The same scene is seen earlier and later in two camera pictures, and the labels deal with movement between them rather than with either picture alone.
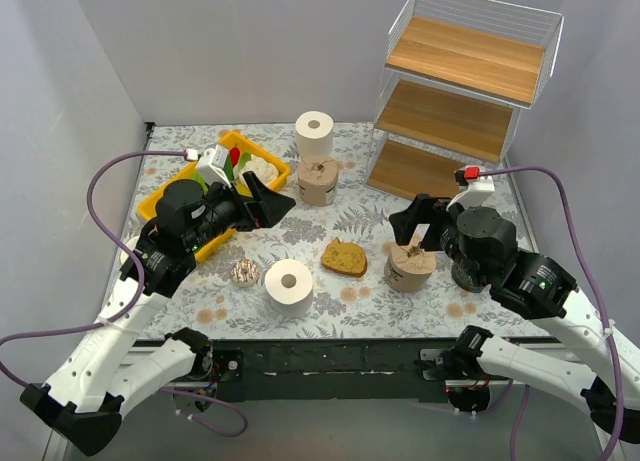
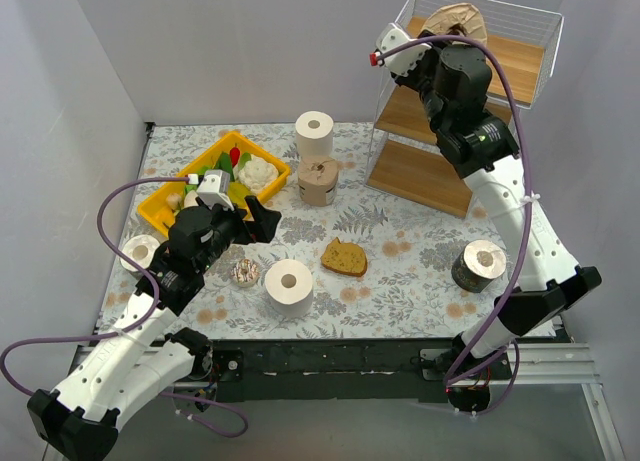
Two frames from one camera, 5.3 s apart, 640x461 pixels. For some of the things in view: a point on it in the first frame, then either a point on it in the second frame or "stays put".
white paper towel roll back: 314,134 stays put
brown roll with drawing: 408,268 -> 460,19
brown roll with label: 317,179 stays put
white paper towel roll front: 288,285 stays put
